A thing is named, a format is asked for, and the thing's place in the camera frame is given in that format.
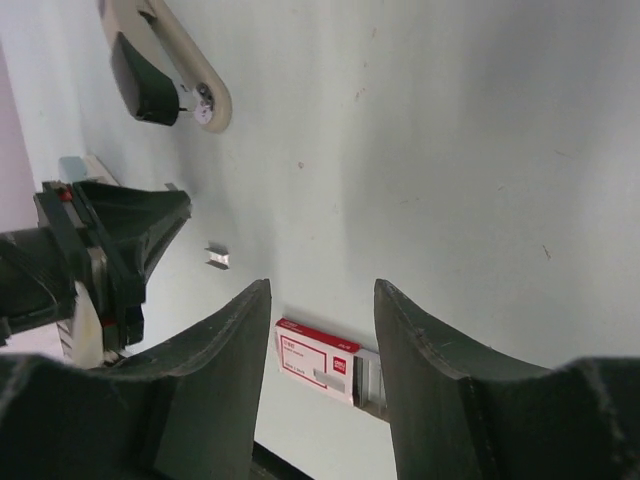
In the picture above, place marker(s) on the beige black stapler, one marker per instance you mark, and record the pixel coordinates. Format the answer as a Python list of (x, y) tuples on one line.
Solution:
[(159, 70)]

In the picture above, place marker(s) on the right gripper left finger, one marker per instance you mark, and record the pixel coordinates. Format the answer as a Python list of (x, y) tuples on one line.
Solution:
[(183, 409)]

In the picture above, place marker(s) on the red white staple box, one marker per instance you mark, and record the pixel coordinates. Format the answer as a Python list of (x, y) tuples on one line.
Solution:
[(336, 367)]

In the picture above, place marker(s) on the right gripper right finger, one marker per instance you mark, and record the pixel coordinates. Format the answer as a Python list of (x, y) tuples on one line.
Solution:
[(461, 410)]

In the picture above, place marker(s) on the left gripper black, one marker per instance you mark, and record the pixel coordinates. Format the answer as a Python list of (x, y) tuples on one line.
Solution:
[(113, 237)]

